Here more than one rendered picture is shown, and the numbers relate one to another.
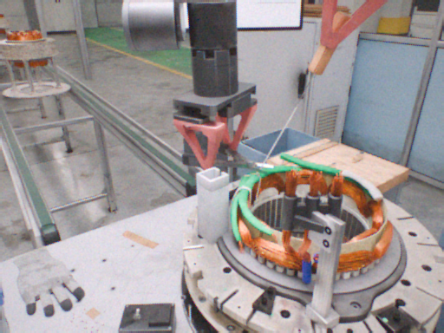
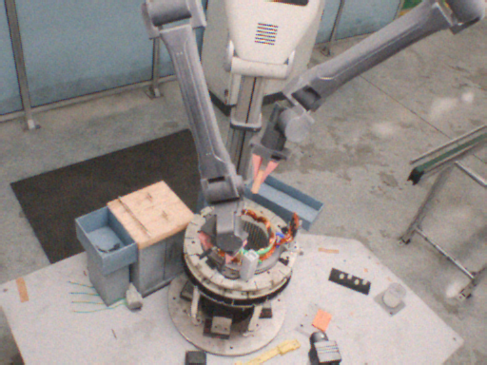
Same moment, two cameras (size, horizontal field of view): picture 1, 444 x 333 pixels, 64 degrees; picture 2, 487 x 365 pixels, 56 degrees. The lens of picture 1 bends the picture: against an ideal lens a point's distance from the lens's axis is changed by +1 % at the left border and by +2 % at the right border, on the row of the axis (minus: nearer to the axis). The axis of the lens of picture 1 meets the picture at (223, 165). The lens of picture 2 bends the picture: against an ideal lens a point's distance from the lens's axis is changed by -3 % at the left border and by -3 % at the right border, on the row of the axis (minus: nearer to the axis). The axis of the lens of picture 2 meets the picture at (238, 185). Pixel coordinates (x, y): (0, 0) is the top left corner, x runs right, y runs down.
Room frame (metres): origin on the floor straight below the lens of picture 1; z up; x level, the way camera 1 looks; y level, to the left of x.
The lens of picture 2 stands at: (0.57, 0.76, 2.11)
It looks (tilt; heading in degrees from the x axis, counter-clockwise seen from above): 42 degrees down; 260
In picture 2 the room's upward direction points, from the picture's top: 12 degrees clockwise
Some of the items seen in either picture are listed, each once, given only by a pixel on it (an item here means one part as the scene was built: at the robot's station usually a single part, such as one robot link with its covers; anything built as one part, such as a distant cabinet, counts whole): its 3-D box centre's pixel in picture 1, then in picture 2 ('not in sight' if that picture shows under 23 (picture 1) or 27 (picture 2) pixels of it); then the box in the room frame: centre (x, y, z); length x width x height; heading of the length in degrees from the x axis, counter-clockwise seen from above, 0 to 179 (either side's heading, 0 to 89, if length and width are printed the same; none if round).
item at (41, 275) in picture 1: (46, 276); not in sight; (0.61, 0.40, 0.79); 0.24 x 0.12 x 0.02; 35
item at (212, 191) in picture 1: (212, 206); (249, 265); (0.37, 0.01, 1.14); 0.03 x 0.03 x 0.09; 41
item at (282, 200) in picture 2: not in sight; (276, 224); (0.22, -0.35, 0.92); 0.25 x 0.11 x 0.28; 146
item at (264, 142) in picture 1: (276, 193); (107, 261); (0.76, -0.13, 0.92); 0.17 x 0.11 x 0.28; 128
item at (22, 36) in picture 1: (28, 48); not in sight; (2.26, 1.19, 1.05); 0.22 x 0.22 x 0.20
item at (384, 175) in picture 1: (335, 169); (151, 213); (0.64, -0.23, 1.05); 0.20 x 0.19 x 0.02; 38
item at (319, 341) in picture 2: not in sight; (321, 350); (0.29, 0.37, 1.37); 0.06 x 0.04 x 0.04; 100
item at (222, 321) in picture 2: not in sight; (222, 322); (0.40, 0.01, 0.85); 0.06 x 0.04 x 0.05; 173
